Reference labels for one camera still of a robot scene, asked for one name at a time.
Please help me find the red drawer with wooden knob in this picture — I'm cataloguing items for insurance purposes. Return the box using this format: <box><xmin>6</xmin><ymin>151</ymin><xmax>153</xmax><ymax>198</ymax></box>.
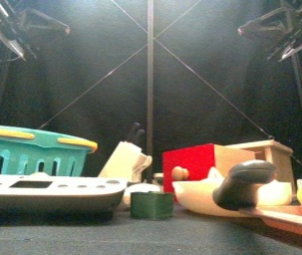
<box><xmin>160</xmin><ymin>142</ymin><xmax>256</xmax><ymax>202</ymax></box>

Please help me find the light wooden cabinet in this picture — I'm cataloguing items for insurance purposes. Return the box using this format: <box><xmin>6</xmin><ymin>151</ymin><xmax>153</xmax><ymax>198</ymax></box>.
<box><xmin>224</xmin><ymin>139</ymin><xmax>296</xmax><ymax>193</ymax></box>

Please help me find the grey pestle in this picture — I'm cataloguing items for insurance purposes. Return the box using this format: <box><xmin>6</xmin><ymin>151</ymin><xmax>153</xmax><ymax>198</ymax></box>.
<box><xmin>211</xmin><ymin>159</ymin><xmax>278</xmax><ymax>212</ymax></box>

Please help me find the white knife block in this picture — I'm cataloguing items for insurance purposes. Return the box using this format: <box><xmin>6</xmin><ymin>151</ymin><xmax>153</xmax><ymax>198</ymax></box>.
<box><xmin>97</xmin><ymin>140</ymin><xmax>152</xmax><ymax>183</ymax></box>

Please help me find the white toy kitchen scale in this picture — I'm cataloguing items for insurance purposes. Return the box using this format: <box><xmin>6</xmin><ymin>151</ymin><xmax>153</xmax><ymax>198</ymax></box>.
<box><xmin>0</xmin><ymin>172</ymin><xmax>129</xmax><ymax>214</ymax></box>

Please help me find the wooden tray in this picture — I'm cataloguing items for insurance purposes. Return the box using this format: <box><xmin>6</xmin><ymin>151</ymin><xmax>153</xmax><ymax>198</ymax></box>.
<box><xmin>237</xmin><ymin>204</ymin><xmax>302</xmax><ymax>241</ymax></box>

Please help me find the white mortar bowl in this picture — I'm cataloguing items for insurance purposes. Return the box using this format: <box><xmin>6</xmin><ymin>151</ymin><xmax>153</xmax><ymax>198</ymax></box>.
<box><xmin>169</xmin><ymin>166</ymin><xmax>294</xmax><ymax>218</ymax></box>

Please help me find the small white round dish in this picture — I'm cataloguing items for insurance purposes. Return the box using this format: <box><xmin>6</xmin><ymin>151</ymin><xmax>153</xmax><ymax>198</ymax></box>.
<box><xmin>120</xmin><ymin>182</ymin><xmax>161</xmax><ymax>208</ymax></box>

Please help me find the small green square cup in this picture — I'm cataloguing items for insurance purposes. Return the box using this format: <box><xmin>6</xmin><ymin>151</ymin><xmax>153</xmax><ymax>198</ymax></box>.
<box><xmin>129</xmin><ymin>190</ymin><xmax>175</xmax><ymax>221</ymax></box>

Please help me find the thin diagonal brace wire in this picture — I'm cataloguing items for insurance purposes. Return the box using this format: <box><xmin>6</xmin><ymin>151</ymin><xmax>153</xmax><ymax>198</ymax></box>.
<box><xmin>109</xmin><ymin>0</ymin><xmax>302</xmax><ymax>179</ymax></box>
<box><xmin>37</xmin><ymin>0</ymin><xmax>203</xmax><ymax>130</ymax></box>

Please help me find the teal basket with yellow handles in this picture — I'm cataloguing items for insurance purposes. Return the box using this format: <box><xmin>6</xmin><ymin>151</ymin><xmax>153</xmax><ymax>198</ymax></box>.
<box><xmin>0</xmin><ymin>125</ymin><xmax>98</xmax><ymax>177</ymax></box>

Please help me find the vertical metal frame pole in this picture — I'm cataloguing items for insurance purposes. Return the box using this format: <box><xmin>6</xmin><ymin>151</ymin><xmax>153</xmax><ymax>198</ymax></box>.
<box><xmin>145</xmin><ymin>0</ymin><xmax>155</xmax><ymax>184</ymax></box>

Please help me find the black knife handle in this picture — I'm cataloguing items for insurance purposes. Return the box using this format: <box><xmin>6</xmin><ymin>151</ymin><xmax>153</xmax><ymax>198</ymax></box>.
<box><xmin>132</xmin><ymin>128</ymin><xmax>147</xmax><ymax>146</ymax></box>
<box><xmin>125</xmin><ymin>122</ymin><xmax>141</xmax><ymax>143</ymax></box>

